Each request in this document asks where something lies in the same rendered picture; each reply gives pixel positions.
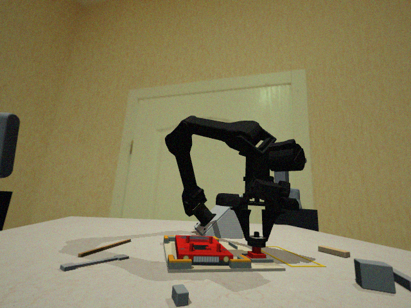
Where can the tan rectangular bar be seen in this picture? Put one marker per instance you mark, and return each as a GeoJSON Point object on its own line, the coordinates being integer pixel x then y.
{"type": "Point", "coordinates": [334, 251]}

